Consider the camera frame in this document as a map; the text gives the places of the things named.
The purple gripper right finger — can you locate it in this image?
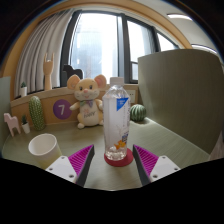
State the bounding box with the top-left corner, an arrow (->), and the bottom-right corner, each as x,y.
133,145 -> 180,186

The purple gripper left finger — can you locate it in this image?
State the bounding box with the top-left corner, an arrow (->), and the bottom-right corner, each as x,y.
46,145 -> 95,187

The clear plastic water bottle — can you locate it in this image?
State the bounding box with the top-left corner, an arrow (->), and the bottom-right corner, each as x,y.
102,77 -> 130,161

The red round coaster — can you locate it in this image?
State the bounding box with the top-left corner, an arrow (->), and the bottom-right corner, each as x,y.
104,149 -> 133,167

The pale yellow cup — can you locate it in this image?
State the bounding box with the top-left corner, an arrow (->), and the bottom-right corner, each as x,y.
28,133 -> 62,169

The round green ceramic cactus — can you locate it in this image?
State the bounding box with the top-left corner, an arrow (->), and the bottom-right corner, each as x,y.
130,104 -> 146,122

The purple round number seven sign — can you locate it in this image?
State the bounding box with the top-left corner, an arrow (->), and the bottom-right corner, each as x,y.
53,99 -> 72,120

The beige plush mouse toy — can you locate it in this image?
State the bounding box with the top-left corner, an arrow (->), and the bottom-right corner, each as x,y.
67,75 -> 106,129

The small potted plant on desk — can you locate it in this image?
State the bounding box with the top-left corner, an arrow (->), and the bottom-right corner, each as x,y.
21,115 -> 30,134

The tall green ceramic cactus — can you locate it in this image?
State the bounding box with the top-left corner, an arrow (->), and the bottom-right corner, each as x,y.
29,96 -> 45,131

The pink wooden horse figure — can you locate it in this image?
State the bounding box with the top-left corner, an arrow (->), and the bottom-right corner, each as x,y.
4,113 -> 21,136

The green right desk partition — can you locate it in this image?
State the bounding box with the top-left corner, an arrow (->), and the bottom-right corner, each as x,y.
138,49 -> 224,153

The green desk partition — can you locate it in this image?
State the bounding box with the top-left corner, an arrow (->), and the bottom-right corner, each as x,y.
0,77 -> 10,156
138,49 -> 224,153

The small potted plant on sill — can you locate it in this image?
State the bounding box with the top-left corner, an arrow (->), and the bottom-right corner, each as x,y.
20,82 -> 27,97

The black horse figure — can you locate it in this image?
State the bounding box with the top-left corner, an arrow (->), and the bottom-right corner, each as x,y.
63,64 -> 83,86

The wooden hand model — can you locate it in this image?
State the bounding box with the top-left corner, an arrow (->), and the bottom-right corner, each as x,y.
43,56 -> 54,91

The green left desk partition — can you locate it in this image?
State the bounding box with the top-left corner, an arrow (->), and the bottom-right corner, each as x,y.
0,77 -> 10,156

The grey white curtain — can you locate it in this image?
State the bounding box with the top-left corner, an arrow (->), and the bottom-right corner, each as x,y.
14,9 -> 74,97

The white wall socket plate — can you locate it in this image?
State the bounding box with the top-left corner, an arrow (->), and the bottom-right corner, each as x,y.
127,90 -> 136,104

